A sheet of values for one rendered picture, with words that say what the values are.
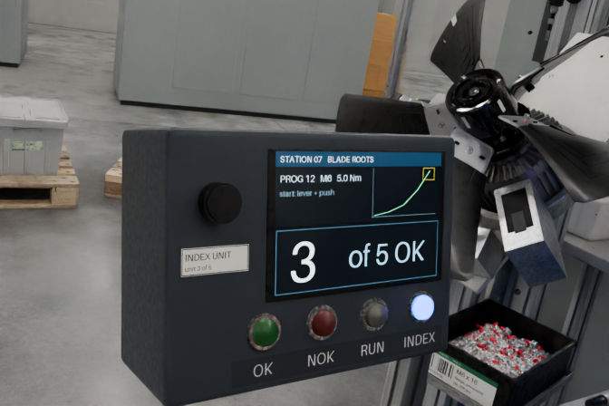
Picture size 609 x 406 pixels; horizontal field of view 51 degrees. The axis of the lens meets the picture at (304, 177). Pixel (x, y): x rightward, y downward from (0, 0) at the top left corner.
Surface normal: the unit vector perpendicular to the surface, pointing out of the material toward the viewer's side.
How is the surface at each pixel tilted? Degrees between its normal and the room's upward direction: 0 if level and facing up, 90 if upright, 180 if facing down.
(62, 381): 0
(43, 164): 95
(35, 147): 95
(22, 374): 0
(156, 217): 90
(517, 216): 50
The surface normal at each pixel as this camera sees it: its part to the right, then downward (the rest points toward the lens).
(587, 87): -0.55, -0.60
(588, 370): -0.85, 0.01
